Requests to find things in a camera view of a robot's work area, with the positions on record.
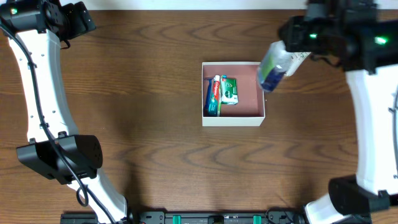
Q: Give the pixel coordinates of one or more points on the clear pump sanitizer bottle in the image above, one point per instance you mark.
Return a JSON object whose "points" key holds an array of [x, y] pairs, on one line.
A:
{"points": [[273, 67]]}

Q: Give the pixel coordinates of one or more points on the blue disposable razor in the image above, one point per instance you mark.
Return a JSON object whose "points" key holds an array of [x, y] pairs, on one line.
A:
{"points": [[208, 95]]}

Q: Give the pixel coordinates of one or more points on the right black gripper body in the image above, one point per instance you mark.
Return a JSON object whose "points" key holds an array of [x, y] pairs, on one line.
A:
{"points": [[290, 35]]}

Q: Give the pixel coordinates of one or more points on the green white toothbrush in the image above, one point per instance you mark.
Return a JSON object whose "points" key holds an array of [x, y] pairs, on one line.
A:
{"points": [[219, 98]]}

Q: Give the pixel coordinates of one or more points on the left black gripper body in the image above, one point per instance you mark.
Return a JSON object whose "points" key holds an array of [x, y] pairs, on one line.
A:
{"points": [[82, 17]]}

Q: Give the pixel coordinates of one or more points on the green soap bar pack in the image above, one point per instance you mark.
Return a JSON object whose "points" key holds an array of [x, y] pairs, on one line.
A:
{"points": [[229, 91]]}

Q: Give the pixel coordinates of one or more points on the white lotion tube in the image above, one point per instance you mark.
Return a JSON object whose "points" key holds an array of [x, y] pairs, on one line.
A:
{"points": [[297, 59]]}

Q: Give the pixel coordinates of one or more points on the white box pink interior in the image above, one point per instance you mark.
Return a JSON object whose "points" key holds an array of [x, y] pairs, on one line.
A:
{"points": [[250, 110]]}

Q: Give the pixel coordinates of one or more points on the red green toothpaste tube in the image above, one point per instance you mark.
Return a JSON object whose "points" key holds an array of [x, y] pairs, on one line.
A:
{"points": [[212, 109]]}

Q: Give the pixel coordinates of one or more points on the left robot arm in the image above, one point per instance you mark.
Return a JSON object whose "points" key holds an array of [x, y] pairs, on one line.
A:
{"points": [[37, 32]]}

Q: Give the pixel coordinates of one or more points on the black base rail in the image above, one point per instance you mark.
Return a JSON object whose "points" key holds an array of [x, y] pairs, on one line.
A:
{"points": [[268, 217]]}

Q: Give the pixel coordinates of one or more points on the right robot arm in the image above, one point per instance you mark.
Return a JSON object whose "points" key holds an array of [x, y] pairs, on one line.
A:
{"points": [[366, 49]]}

